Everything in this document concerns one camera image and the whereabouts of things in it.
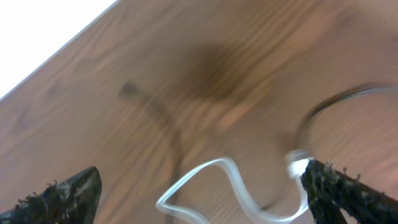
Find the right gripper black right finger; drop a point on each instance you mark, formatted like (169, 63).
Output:
(329, 192)

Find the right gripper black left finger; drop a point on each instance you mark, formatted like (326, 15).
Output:
(73, 201)

